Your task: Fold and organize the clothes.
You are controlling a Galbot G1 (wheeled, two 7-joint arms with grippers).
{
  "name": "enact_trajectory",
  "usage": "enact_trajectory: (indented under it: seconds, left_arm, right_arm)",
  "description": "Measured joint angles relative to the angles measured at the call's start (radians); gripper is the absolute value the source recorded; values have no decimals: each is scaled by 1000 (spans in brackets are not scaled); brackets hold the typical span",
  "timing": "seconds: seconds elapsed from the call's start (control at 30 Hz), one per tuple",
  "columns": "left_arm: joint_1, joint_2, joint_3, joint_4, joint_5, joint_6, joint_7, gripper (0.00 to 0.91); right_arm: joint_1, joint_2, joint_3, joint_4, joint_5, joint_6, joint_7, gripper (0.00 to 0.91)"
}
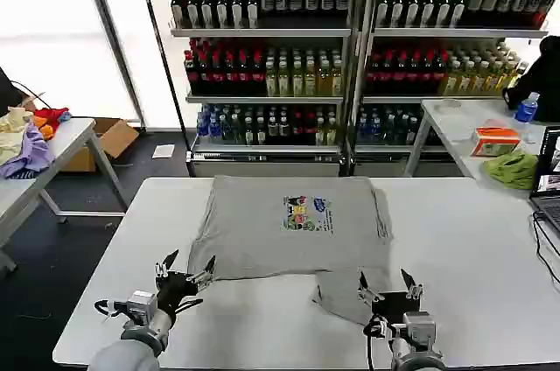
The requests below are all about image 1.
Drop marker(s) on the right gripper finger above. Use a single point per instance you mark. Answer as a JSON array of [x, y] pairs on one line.
[[413, 289], [368, 290]]

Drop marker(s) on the green cloth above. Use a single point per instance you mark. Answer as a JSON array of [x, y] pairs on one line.
[[514, 170]]

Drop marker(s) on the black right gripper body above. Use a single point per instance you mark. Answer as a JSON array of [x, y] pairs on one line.
[[396, 305]]

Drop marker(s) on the grey side table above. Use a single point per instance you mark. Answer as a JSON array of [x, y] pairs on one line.
[[70, 139]]

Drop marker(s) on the white paper sheet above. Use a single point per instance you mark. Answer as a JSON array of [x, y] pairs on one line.
[[163, 151]]

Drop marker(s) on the purple cloth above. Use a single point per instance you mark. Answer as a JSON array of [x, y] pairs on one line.
[[32, 152]]

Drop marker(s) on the black bag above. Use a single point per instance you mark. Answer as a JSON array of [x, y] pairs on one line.
[[9, 91]]

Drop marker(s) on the blue water bottle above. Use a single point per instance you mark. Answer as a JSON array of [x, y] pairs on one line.
[[526, 109]]

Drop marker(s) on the cream cloth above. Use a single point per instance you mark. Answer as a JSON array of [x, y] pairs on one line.
[[11, 135]]

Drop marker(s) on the grey desk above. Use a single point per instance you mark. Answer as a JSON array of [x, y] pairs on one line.
[[455, 126]]

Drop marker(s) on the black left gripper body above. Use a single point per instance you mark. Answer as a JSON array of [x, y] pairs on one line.
[[175, 290]]

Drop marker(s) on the shelf rack with bottles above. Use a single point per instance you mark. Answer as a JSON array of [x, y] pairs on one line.
[[446, 60], [262, 60]]

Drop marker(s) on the person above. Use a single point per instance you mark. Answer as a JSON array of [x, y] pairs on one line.
[[540, 82]]

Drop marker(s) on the black laptop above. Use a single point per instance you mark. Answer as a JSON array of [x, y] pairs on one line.
[[549, 170]]

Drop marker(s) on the black slanted pole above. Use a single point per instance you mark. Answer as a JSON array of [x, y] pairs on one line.
[[162, 56]]

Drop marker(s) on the grey printed t-shirt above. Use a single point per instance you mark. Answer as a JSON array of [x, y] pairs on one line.
[[289, 240]]

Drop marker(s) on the red and orange cloth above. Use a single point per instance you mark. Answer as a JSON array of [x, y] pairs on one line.
[[50, 119]]

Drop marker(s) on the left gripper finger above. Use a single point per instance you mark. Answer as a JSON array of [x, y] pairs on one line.
[[164, 263], [202, 275]]

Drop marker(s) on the orange tissue box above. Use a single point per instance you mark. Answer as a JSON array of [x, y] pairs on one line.
[[496, 141]]

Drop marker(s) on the brown cardboard box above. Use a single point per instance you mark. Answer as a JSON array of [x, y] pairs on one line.
[[116, 137]]

